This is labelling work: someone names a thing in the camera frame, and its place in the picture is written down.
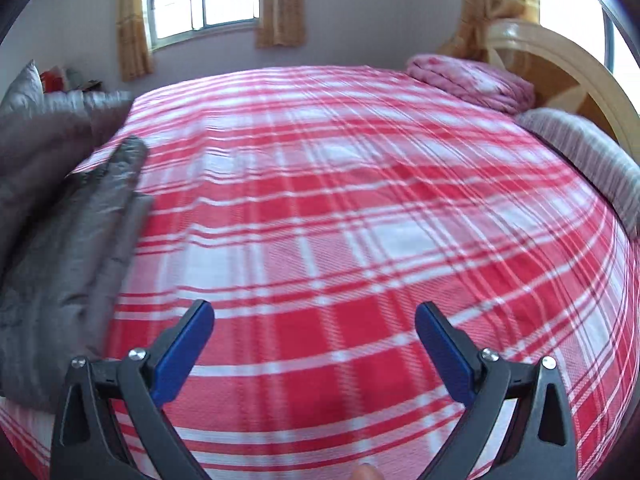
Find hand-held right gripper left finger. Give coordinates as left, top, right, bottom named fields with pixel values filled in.
left=50, top=299, right=216, bottom=480

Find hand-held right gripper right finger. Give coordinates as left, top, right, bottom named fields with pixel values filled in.
left=415, top=301, right=581, bottom=480

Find grey puffer jacket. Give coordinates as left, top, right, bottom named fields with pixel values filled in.
left=0, top=60, right=156, bottom=413

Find red plaid bed sheet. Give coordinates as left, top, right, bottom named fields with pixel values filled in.
left=0, top=64, right=640, bottom=480

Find striped pillow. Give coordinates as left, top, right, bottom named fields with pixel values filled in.
left=515, top=107, right=640, bottom=236

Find pink folded blanket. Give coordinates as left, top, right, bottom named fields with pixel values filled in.
left=405, top=54, right=537, bottom=115

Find red gift box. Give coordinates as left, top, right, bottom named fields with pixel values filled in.
left=40, top=67, right=66, bottom=94

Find cream wooden headboard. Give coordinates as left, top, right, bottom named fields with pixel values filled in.
left=435, top=19, right=640, bottom=161

